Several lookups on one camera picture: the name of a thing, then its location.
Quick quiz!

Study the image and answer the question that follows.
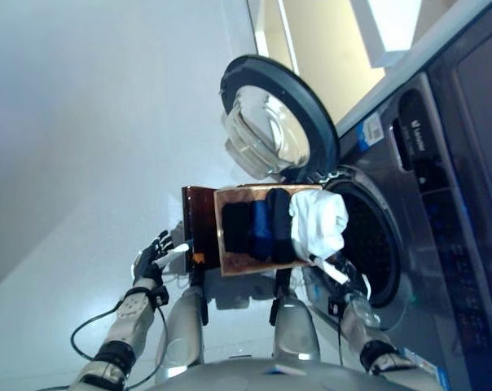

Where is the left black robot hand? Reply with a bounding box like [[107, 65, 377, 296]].
[[131, 230, 190, 288]]

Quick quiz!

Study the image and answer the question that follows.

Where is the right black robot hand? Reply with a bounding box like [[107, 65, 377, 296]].
[[309, 252, 373, 302]]

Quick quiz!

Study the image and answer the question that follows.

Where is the white garment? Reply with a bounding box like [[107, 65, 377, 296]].
[[288, 189, 349, 261]]

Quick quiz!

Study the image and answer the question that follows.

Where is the black garment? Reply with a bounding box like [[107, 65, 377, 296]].
[[221, 202, 256, 254], [266, 187, 299, 265]]

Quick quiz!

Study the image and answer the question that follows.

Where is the blue garment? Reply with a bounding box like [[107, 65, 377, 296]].
[[249, 199, 276, 261]]

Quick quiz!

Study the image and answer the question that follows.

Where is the grey front-load washing machine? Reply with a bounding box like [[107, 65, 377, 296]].
[[302, 36, 492, 391]]

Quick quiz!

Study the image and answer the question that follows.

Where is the round glass washing machine door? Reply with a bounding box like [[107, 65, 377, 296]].
[[219, 55, 341, 181]]

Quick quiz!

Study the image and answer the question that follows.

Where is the glossy brown wooden stool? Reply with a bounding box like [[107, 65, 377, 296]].
[[182, 185, 223, 273]]

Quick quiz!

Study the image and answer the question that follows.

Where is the left silver robot leg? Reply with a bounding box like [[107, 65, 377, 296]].
[[154, 260, 209, 375]]

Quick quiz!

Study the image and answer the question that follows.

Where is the silver robot leg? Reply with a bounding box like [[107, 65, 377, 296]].
[[154, 260, 209, 375], [268, 268, 323, 364]]

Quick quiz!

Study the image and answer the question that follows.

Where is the right silver robot leg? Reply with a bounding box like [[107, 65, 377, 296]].
[[268, 268, 323, 364]]

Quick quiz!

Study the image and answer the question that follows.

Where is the rectangular wicker laundry basket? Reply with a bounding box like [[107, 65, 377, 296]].
[[213, 183, 341, 279]]

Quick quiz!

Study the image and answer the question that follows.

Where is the black folded garment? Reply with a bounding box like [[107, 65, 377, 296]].
[[221, 202, 256, 254]]

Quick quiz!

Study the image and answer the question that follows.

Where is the colourful instruction sticker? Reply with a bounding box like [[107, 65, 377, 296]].
[[404, 349, 451, 387]]

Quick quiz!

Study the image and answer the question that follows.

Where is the grey robot torso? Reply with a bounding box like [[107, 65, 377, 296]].
[[147, 355, 394, 391]]

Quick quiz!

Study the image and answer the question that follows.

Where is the blue white energy label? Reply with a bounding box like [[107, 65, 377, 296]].
[[357, 111, 384, 144]]

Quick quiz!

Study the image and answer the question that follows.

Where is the white counter cabinet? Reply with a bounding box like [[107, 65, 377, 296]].
[[245, 0, 459, 124]]

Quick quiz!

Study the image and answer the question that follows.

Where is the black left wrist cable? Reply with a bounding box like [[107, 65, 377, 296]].
[[69, 300, 170, 384]]

